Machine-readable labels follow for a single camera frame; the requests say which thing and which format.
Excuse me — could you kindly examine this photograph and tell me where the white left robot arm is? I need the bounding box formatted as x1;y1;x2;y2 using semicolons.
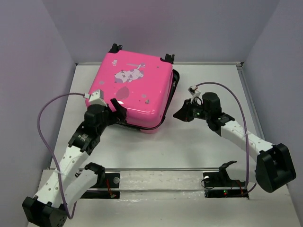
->
22;98;126;227

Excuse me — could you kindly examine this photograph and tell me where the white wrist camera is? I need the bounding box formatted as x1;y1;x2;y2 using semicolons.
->
84;89;107;106
188;85;201;103

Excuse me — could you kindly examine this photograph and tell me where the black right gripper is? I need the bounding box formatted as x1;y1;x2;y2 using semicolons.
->
172;98;210;122

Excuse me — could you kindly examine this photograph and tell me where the pink hard-shell suitcase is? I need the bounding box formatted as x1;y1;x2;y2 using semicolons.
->
89;44;180;133

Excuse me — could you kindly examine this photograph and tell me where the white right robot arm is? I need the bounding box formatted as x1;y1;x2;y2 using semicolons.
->
173;92;297;193

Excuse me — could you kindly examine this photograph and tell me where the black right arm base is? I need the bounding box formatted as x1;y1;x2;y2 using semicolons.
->
200;161;249;198

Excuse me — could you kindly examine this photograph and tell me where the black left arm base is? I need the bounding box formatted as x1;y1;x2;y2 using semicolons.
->
81;172;120;199

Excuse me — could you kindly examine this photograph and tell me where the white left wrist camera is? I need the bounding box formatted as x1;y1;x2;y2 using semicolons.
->
84;89;107;106

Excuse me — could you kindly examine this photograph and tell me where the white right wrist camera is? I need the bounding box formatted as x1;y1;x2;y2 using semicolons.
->
188;85;201;103

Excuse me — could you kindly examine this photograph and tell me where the silver table rail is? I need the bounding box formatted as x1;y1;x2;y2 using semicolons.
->
46;167;220;173

